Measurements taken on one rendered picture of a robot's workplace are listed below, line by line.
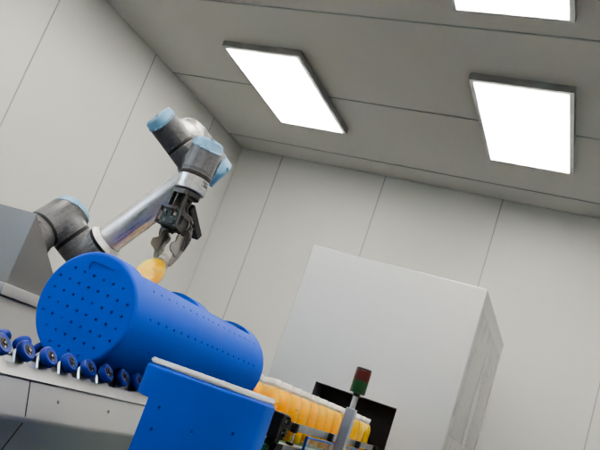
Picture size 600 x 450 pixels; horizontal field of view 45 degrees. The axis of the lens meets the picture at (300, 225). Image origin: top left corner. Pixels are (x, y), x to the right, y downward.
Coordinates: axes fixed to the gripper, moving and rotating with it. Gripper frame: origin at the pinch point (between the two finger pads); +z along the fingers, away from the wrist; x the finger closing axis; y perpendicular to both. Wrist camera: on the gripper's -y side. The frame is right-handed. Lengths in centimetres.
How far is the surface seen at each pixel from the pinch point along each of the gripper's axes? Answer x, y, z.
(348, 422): 36, -106, 22
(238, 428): 54, 37, 33
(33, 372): 11, 47, 37
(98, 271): -1.1, 24.0, 11.1
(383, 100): -71, -310, -215
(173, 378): 40, 44, 28
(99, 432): 14, 19, 46
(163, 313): 12.6, 10.6, 14.7
